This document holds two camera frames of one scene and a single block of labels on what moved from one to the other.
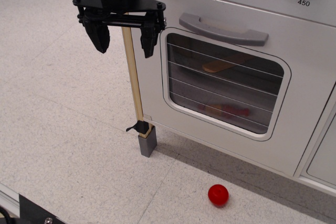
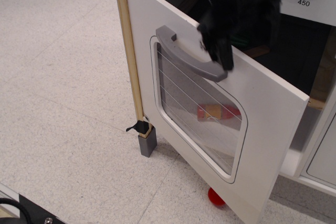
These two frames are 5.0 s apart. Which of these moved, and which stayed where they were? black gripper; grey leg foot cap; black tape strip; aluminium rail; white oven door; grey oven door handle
Moved: white oven door; black gripper; grey oven door handle
Stayed: grey leg foot cap; black tape strip; aluminium rail
